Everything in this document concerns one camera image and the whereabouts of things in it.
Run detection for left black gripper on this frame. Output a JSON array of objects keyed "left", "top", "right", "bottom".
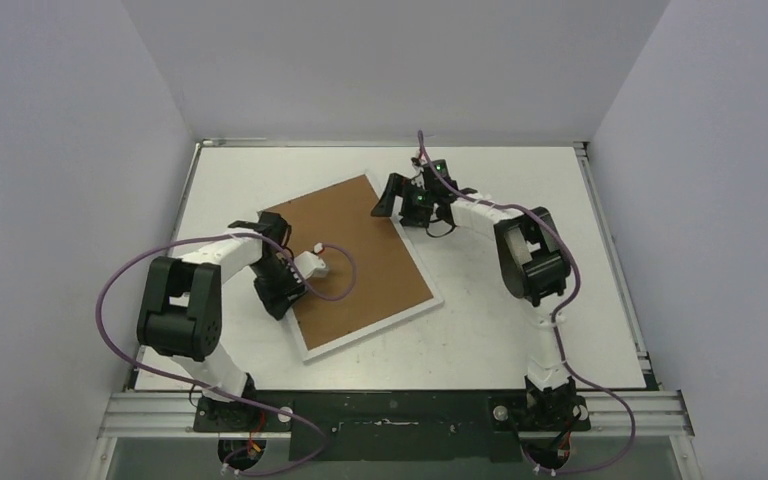
[{"left": 250, "top": 258, "right": 309, "bottom": 319}]

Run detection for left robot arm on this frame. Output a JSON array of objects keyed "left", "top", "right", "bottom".
[{"left": 136, "top": 211, "right": 328, "bottom": 431}]

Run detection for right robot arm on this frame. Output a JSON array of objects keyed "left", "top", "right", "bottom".
[{"left": 370, "top": 158, "right": 583, "bottom": 431}]

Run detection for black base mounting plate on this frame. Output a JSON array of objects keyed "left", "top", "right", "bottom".
[{"left": 192, "top": 389, "right": 591, "bottom": 464}]

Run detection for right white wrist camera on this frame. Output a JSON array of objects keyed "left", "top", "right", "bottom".
[{"left": 410, "top": 163, "right": 425, "bottom": 189}]

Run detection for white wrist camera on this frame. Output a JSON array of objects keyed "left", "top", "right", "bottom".
[
  {"left": 293, "top": 251, "right": 330, "bottom": 281},
  {"left": 410, "top": 163, "right": 425, "bottom": 189}
]

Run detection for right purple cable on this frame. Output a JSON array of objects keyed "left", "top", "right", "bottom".
[{"left": 417, "top": 129, "right": 638, "bottom": 478}]

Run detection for purple cable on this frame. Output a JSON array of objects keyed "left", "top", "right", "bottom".
[
  {"left": 95, "top": 234, "right": 359, "bottom": 478},
  {"left": 417, "top": 129, "right": 638, "bottom": 478}
]

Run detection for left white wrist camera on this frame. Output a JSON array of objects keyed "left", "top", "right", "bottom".
[{"left": 293, "top": 251, "right": 330, "bottom": 281}]

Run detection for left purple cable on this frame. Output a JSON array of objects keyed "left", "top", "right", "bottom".
[{"left": 95, "top": 234, "right": 359, "bottom": 478}]

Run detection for aluminium rail front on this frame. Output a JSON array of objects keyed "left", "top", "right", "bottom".
[{"left": 98, "top": 391, "right": 695, "bottom": 439}]

